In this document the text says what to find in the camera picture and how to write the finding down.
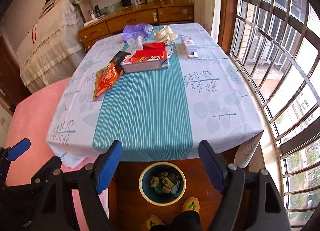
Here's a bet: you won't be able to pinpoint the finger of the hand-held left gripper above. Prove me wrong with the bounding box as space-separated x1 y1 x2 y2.
0 138 31 163
29 155 62 186

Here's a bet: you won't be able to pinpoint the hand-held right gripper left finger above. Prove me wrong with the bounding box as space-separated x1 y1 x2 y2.
31 140 122 231

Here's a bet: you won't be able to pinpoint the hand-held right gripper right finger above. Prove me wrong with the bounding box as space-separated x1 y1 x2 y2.
198 140 292 231

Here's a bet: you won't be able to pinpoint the black white wrapper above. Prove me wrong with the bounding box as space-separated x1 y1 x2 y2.
162 174 179 189

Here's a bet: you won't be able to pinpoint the blue cream-rimmed trash bin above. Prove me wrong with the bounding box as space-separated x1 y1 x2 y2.
139 162 187 206

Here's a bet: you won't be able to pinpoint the yellow wrapper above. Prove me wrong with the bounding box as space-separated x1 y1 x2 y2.
151 175 163 188

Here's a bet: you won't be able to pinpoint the orange snack bag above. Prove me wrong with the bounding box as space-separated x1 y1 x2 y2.
93 62 125 102

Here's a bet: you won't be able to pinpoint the printed tissue box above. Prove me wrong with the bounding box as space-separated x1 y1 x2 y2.
122 52 169 73

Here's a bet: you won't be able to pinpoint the black packet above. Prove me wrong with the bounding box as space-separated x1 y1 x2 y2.
110 51 130 65

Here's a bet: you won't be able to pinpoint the white lilac small carton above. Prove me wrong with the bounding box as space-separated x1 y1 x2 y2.
181 35 199 59

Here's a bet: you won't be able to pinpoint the clear plastic packaging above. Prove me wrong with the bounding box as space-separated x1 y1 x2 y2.
127 35 145 53

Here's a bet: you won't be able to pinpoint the purple plastic bag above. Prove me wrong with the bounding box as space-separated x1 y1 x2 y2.
122 23 153 42

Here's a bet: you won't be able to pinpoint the white paper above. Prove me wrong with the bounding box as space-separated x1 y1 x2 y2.
153 26 178 45

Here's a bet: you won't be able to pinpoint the pink blanket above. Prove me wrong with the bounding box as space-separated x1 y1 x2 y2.
5 77 110 231

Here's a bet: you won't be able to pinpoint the person's right yellow shoe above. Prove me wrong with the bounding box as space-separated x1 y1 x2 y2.
182 197 200 213

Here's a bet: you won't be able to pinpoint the person's yellow shoe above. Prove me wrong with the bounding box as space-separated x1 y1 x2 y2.
146 215 165 230
182 197 200 213

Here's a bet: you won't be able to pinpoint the person's black trousers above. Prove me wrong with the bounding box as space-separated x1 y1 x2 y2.
150 211 203 231

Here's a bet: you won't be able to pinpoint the tree-print striped tablecloth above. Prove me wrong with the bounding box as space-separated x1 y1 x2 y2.
46 23 264 169

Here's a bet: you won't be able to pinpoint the person's left yellow shoe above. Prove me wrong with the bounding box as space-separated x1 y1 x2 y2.
146 215 165 230

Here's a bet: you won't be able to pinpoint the dark wooden door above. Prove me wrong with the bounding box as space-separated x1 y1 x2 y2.
0 36 32 102

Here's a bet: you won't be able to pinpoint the white lace furniture cover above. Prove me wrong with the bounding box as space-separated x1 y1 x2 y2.
16 0 87 93

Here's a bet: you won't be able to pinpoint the metal window grille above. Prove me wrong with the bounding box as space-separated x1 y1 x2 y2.
229 0 320 211

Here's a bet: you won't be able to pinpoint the wooden desk with drawers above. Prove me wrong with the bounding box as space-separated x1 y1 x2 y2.
78 2 195 52

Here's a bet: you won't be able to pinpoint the wooden window frame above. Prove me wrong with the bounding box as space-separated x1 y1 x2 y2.
220 0 239 55

